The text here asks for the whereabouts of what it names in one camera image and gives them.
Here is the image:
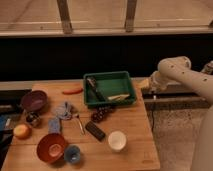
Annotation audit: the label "small blue cup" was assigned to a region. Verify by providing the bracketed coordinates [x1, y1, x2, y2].
[64, 145, 81, 164]

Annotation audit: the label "grey blue cloth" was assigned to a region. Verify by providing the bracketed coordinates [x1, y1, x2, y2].
[53, 101, 77, 120]

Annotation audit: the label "wooden table board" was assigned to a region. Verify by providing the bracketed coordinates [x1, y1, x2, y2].
[1, 81, 160, 171]

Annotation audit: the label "orange carrot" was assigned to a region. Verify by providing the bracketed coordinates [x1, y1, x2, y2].
[62, 88, 83, 95]

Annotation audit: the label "dark purple grapes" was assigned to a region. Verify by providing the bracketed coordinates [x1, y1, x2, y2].
[91, 106, 115, 123]

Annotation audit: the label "red orange bowl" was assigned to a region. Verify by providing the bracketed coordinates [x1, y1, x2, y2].
[36, 133, 68, 164]

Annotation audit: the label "purple bowl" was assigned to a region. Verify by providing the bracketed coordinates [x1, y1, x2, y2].
[21, 90, 47, 112]

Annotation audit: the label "orange apple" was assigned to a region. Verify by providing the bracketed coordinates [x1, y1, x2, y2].
[13, 124, 31, 139]

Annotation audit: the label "yellow banana in bin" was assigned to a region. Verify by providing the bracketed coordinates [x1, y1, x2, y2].
[108, 94, 130, 101]

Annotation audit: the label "small dark metal cup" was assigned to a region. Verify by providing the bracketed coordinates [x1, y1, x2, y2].
[26, 113, 41, 127]

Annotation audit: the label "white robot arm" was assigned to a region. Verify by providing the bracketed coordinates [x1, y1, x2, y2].
[139, 56, 213, 171]

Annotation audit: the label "black remote control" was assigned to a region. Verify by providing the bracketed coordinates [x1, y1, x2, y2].
[85, 121, 105, 141]

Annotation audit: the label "black spatula in bin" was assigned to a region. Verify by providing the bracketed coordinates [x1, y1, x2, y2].
[86, 77, 105, 101]

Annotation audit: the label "green plastic bin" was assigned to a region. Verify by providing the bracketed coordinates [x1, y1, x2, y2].
[83, 71, 137, 108]

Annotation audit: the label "white cup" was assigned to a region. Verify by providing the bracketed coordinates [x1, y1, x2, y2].
[108, 131, 127, 152]

